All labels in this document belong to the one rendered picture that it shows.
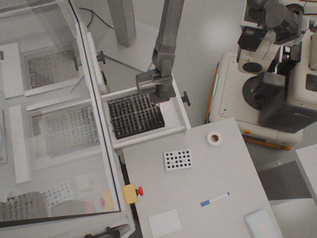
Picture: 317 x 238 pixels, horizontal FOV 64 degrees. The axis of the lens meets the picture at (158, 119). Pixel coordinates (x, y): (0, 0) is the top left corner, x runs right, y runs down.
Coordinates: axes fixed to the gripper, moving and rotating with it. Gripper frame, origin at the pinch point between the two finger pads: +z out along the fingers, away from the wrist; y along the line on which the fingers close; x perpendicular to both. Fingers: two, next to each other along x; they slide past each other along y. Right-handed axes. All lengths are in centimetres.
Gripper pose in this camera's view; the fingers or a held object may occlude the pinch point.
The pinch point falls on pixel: (159, 101)
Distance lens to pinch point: 106.7
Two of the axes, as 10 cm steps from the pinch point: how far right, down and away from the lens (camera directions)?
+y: -9.5, 2.3, -1.9
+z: -1.0, 3.4, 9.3
